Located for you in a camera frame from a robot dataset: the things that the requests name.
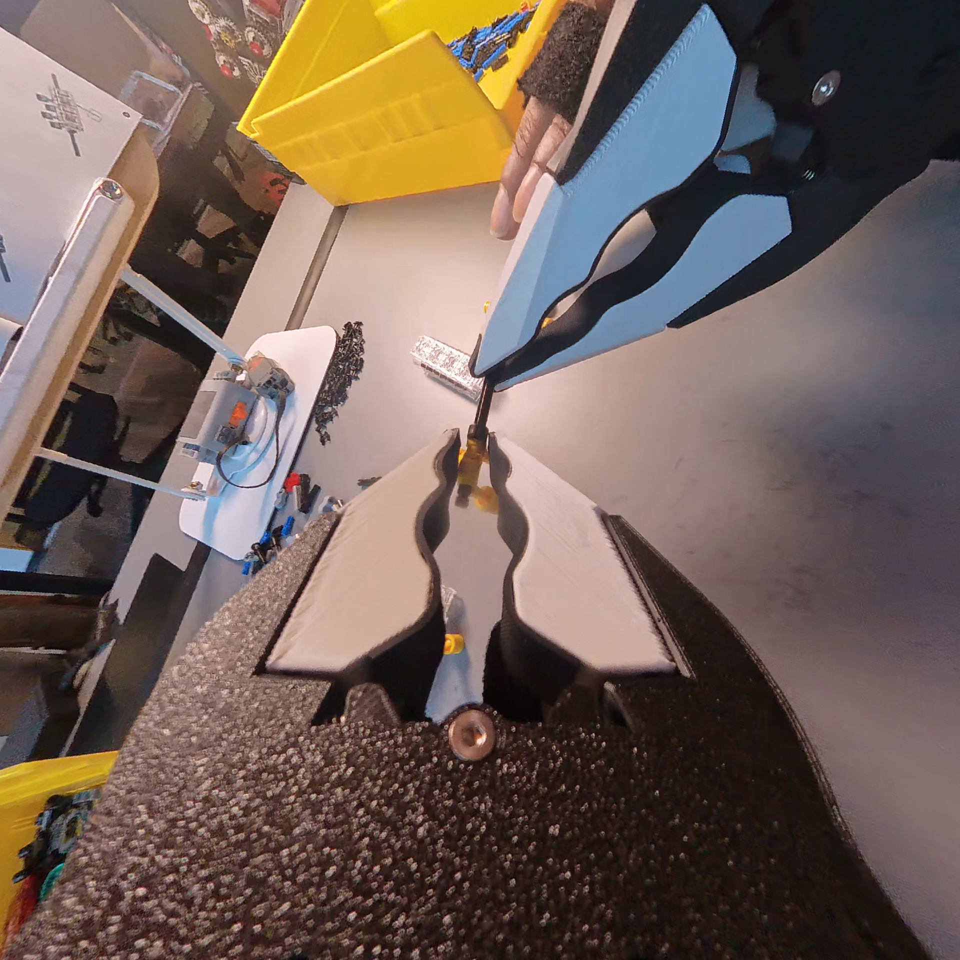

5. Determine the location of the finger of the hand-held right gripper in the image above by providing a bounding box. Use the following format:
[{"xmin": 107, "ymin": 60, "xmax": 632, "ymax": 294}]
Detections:
[
  {"xmin": 486, "ymin": 172, "xmax": 795, "ymax": 393},
  {"xmin": 469, "ymin": 4, "xmax": 741, "ymax": 379}
]

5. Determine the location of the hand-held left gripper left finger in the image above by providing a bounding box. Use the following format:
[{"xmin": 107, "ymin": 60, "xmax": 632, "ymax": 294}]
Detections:
[{"xmin": 264, "ymin": 429, "xmax": 462, "ymax": 723}]

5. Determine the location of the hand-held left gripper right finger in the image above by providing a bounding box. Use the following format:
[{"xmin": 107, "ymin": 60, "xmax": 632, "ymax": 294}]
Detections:
[{"xmin": 483, "ymin": 432, "xmax": 678, "ymax": 723}]

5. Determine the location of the grey desk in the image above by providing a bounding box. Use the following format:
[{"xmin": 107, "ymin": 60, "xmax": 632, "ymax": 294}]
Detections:
[{"xmin": 63, "ymin": 159, "xmax": 960, "ymax": 946}]

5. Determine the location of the person's right hand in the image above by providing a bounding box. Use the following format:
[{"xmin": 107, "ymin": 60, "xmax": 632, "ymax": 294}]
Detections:
[{"xmin": 489, "ymin": 92, "xmax": 576, "ymax": 243}]

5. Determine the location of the pile of mixed small bricks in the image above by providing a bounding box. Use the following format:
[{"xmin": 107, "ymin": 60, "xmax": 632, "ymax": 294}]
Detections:
[{"xmin": 240, "ymin": 468, "xmax": 346, "ymax": 580}]

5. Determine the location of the group of blue pins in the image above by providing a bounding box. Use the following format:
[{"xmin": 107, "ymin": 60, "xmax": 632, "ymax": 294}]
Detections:
[{"xmin": 446, "ymin": 0, "xmax": 543, "ymax": 76}]

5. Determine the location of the pile of black pins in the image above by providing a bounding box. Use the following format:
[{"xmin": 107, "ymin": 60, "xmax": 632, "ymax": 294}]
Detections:
[{"xmin": 312, "ymin": 320, "xmax": 368, "ymax": 445}]

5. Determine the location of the grey battery box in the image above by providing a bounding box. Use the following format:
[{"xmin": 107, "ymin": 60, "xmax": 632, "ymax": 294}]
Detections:
[{"xmin": 178, "ymin": 373, "xmax": 258, "ymax": 464}]

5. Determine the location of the grey toy motor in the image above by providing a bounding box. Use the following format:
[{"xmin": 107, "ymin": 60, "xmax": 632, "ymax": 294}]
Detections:
[{"xmin": 238, "ymin": 354, "xmax": 298, "ymax": 400}]

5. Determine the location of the white book stand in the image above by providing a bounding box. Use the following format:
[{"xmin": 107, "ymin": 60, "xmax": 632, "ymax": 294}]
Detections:
[{"xmin": 0, "ymin": 127, "xmax": 339, "ymax": 562}]

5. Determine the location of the yellow plastic bin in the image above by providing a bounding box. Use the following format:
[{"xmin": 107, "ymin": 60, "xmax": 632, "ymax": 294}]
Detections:
[
  {"xmin": 0, "ymin": 750, "xmax": 120, "ymax": 931},
  {"xmin": 236, "ymin": 0, "xmax": 571, "ymax": 207}
]

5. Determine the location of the pile of red black beams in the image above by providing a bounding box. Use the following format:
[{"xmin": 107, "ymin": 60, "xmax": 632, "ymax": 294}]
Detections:
[{"xmin": 13, "ymin": 787, "xmax": 104, "ymax": 927}]

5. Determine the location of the black toy engine box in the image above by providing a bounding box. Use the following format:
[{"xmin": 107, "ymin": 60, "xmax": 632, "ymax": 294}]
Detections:
[{"xmin": 183, "ymin": 0, "xmax": 309, "ymax": 84}]

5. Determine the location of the instruction booklet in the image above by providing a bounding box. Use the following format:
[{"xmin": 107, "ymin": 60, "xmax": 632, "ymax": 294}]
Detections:
[{"xmin": 0, "ymin": 26, "xmax": 144, "ymax": 331}]

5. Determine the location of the black motor cable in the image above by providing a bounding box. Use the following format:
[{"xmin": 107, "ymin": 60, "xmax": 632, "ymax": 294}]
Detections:
[{"xmin": 216, "ymin": 391, "xmax": 284, "ymax": 492}]

